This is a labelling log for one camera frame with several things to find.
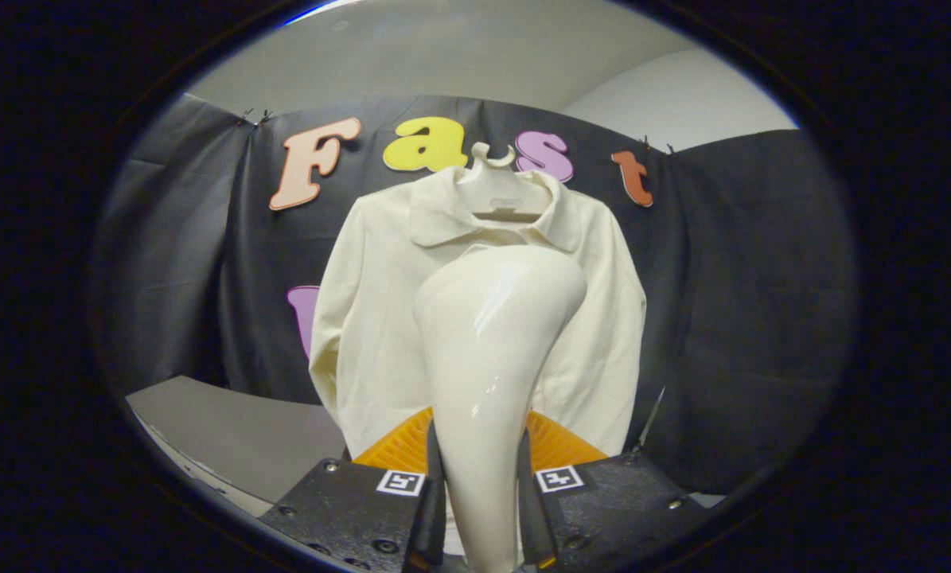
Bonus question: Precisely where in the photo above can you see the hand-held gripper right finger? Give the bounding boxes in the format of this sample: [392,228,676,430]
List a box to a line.
[517,410,707,573]

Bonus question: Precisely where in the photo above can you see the white garment steamer head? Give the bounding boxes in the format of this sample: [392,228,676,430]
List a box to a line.
[413,245,589,573]

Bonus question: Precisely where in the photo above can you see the cream button-up shirt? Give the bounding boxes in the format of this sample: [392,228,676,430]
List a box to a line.
[309,166,648,464]

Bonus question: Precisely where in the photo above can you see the thin steamer stand pole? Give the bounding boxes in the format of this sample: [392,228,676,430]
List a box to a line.
[637,387,666,456]

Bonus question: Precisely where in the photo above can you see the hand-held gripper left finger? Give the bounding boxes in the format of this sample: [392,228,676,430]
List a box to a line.
[259,406,446,573]

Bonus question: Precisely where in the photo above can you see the black backdrop cloth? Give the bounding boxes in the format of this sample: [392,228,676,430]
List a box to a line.
[89,94,858,494]

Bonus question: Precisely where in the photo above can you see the white plastic hanger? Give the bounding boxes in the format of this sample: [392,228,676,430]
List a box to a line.
[457,142,553,224]

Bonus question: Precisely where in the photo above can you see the grey drawer cabinet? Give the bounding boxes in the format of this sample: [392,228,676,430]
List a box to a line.
[125,376,350,520]

